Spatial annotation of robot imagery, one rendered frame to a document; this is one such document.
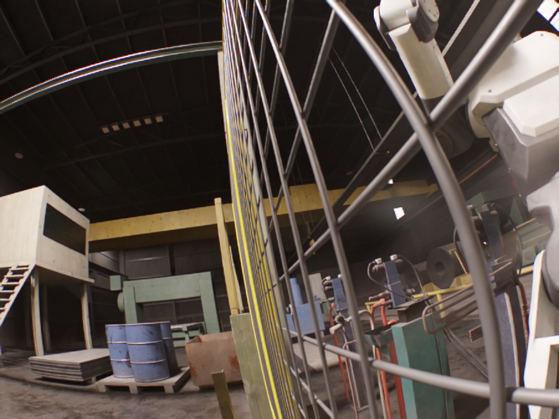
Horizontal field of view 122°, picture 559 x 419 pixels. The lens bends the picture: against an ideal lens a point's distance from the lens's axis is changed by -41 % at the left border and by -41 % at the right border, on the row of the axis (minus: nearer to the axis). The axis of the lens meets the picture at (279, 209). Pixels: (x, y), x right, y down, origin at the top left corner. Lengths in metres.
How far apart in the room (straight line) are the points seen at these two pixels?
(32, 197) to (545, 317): 9.26
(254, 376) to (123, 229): 12.68
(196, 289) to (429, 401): 9.44
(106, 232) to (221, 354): 11.77
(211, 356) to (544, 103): 3.68
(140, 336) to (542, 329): 3.99
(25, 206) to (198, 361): 7.20
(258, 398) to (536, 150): 2.01
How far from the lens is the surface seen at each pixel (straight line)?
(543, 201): 0.44
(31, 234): 8.55
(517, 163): 0.47
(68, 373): 5.02
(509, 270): 0.89
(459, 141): 0.60
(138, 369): 4.12
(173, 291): 10.43
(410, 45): 0.58
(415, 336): 1.37
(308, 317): 6.61
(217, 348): 3.63
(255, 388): 2.03
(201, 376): 3.73
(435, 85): 0.60
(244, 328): 1.94
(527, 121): 0.47
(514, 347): 1.02
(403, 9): 0.60
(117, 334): 4.53
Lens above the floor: 1.03
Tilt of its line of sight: 21 degrees up
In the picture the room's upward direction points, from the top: 12 degrees counter-clockwise
